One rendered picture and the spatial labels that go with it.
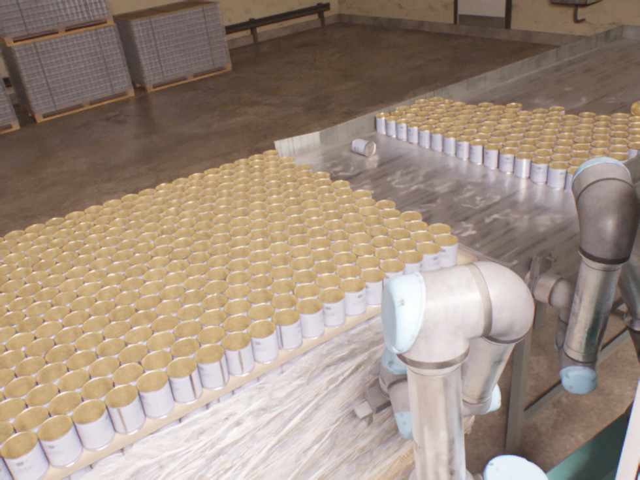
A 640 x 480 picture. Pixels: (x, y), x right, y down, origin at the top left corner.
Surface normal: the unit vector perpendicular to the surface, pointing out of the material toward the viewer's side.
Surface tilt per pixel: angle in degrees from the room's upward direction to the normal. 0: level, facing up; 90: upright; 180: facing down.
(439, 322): 75
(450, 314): 65
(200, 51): 89
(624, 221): 61
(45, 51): 92
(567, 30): 90
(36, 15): 88
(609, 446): 0
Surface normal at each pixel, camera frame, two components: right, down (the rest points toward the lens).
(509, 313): 0.32, 0.32
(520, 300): 0.62, -0.04
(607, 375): -0.12, -0.86
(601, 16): -0.82, 0.36
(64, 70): 0.56, 0.38
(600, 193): -0.60, -0.50
